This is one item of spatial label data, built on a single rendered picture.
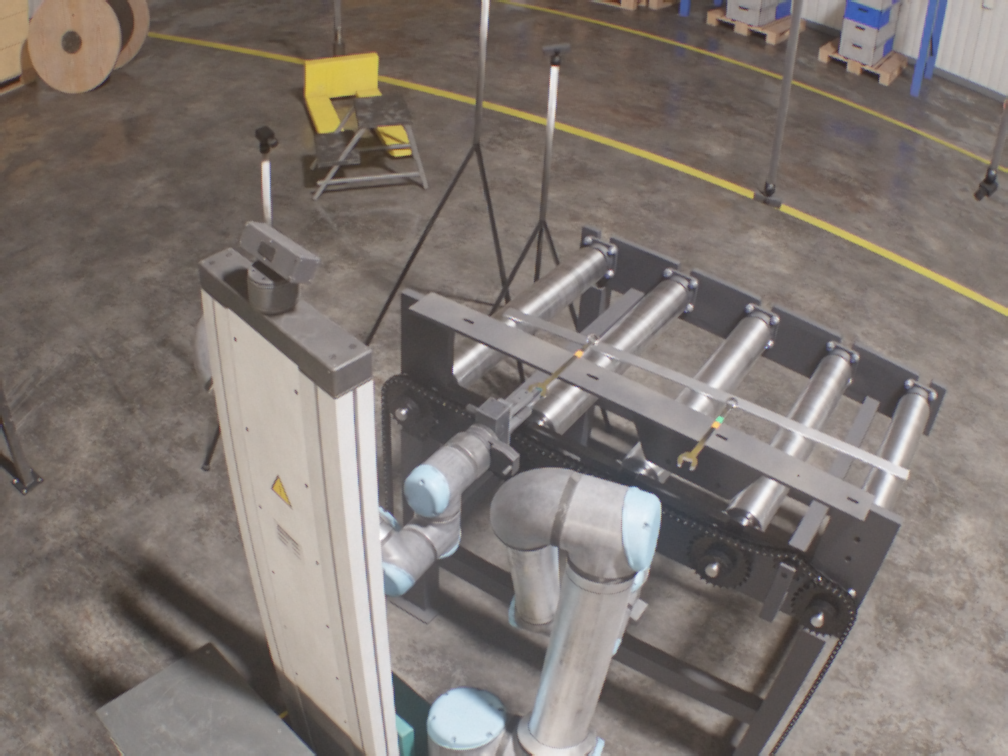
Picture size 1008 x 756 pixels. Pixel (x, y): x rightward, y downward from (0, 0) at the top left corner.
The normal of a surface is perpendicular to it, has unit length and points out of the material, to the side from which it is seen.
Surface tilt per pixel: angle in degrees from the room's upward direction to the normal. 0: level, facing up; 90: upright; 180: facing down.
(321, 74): 90
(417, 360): 90
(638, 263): 90
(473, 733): 5
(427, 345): 90
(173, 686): 0
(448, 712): 5
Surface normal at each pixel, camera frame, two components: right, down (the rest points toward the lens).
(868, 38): -0.56, 0.50
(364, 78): 0.33, 0.62
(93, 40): -0.10, 0.63
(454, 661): 0.06, -0.77
